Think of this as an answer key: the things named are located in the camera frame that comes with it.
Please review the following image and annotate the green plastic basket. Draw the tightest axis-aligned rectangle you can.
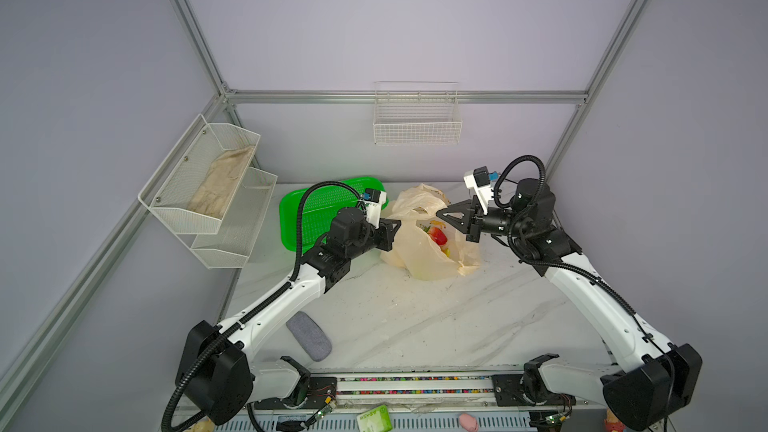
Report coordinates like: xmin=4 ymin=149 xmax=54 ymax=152
xmin=279 ymin=176 xmax=385 ymax=252

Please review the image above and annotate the cream banana print plastic bag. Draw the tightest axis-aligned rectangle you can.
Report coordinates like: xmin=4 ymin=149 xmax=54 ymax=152
xmin=380 ymin=184 xmax=482 ymax=281

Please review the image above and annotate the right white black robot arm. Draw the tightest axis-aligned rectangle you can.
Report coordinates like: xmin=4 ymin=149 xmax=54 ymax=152
xmin=437 ymin=178 xmax=703 ymax=430

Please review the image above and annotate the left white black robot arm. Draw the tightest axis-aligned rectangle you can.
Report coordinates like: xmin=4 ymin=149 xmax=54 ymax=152
xmin=161 ymin=207 xmax=402 ymax=431

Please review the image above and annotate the grey oval sponge pad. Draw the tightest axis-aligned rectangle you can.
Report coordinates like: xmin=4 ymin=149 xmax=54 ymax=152
xmin=286 ymin=312 xmax=332 ymax=362

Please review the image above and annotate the beige cloth in shelf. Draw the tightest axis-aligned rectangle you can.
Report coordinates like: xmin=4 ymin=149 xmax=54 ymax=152
xmin=187 ymin=146 xmax=255 ymax=219

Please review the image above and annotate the green small box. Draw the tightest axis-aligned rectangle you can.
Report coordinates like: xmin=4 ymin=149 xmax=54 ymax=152
xmin=356 ymin=405 xmax=394 ymax=432

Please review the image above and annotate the pink small toy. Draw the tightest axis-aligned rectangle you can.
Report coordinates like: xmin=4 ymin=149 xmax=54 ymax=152
xmin=458 ymin=413 xmax=479 ymax=432

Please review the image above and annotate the red yellow figurine toy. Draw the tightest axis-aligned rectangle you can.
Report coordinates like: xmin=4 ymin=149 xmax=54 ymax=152
xmin=604 ymin=410 xmax=626 ymax=432

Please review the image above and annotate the beige toy at front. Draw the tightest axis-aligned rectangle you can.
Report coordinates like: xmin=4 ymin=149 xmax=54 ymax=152
xmin=185 ymin=419 xmax=215 ymax=432

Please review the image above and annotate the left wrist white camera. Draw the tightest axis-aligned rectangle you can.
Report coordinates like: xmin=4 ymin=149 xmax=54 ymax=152
xmin=362 ymin=188 xmax=387 ymax=229

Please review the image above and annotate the wrist white camera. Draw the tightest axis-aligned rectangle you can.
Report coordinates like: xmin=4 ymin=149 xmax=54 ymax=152
xmin=463 ymin=166 xmax=499 ymax=214
xmin=362 ymin=188 xmax=387 ymax=229

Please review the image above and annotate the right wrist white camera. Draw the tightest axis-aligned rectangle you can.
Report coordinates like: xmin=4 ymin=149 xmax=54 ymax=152
xmin=463 ymin=166 xmax=499 ymax=214

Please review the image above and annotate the white wire wall basket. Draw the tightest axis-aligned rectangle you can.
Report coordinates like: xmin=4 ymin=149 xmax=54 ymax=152
xmin=373 ymin=81 xmax=463 ymax=146

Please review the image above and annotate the lower white mesh wall shelf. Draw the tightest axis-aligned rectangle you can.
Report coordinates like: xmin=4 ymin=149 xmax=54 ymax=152
xmin=190 ymin=167 xmax=277 ymax=270

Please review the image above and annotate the white mesh wall shelf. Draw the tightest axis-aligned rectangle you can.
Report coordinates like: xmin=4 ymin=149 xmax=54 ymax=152
xmin=190 ymin=167 xmax=277 ymax=270
xmin=138 ymin=115 xmax=260 ymax=235

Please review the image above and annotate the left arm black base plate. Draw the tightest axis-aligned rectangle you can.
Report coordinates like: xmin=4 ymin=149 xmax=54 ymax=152
xmin=254 ymin=376 xmax=338 ymax=411

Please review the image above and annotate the upper white mesh wall shelf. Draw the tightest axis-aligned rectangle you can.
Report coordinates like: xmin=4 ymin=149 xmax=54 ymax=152
xmin=138 ymin=115 xmax=260 ymax=235

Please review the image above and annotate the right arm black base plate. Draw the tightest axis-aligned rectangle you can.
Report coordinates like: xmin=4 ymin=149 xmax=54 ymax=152
xmin=491 ymin=373 xmax=575 ymax=407

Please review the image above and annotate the aluminium front rail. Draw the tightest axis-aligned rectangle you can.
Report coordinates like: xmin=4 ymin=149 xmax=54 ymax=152
xmin=214 ymin=357 xmax=610 ymax=431

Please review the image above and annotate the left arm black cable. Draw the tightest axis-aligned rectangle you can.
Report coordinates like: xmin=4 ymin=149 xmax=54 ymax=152
xmin=160 ymin=180 xmax=364 ymax=432

